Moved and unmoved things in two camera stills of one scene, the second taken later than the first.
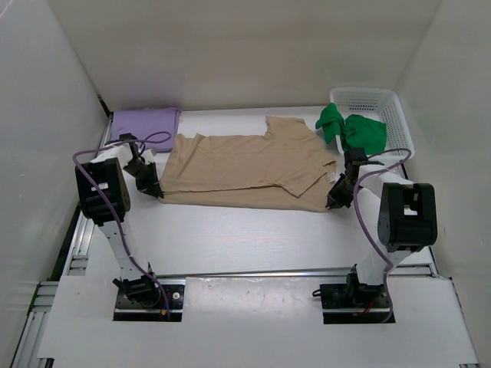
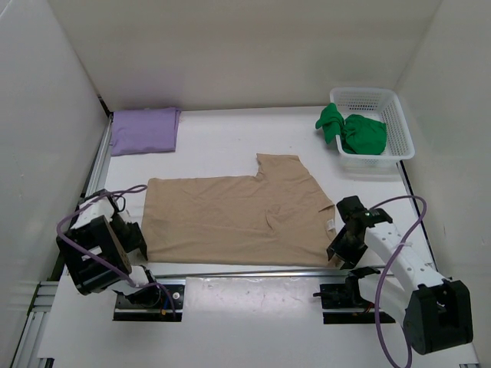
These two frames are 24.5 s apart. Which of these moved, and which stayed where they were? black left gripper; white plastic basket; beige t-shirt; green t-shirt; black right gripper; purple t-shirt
Moved: black left gripper; black right gripper; beige t-shirt
Stayed: green t-shirt; white plastic basket; purple t-shirt
